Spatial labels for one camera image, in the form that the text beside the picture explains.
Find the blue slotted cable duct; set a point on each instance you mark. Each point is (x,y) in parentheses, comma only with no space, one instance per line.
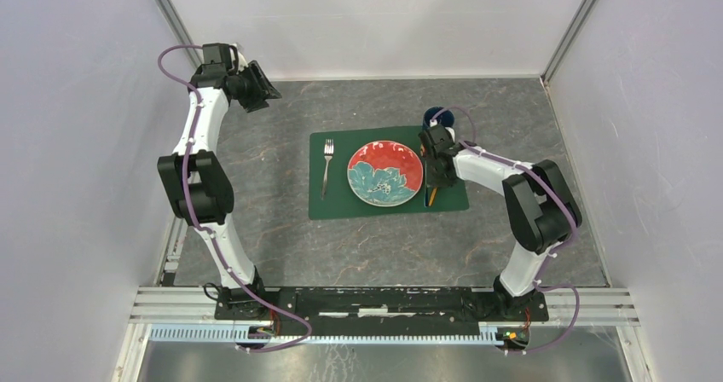
(244,334)

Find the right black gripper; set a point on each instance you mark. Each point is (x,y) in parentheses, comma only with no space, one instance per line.
(436,182)

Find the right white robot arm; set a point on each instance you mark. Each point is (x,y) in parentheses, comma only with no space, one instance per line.
(542,212)

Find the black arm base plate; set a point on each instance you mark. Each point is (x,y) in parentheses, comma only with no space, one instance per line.
(384,311)

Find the red teal floral plate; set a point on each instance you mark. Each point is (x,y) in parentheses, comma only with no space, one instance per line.
(385,173)

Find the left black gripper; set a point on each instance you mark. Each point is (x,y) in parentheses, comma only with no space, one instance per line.
(257,101)

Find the dark blue mug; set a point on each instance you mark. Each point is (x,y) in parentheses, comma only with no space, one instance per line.
(443,116)

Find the aluminium frame rail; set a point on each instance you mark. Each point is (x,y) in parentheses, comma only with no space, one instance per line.
(599,307)

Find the silver metal fork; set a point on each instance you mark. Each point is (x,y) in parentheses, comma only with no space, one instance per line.
(328,152)

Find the yellow pencil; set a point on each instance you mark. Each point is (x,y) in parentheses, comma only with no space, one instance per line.
(431,197)

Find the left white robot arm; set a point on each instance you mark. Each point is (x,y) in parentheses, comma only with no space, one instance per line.
(195,183)

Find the green rectangular placemat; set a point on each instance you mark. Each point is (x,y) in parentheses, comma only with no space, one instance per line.
(340,202)

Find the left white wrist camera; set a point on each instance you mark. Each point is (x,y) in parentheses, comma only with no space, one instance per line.
(239,60)

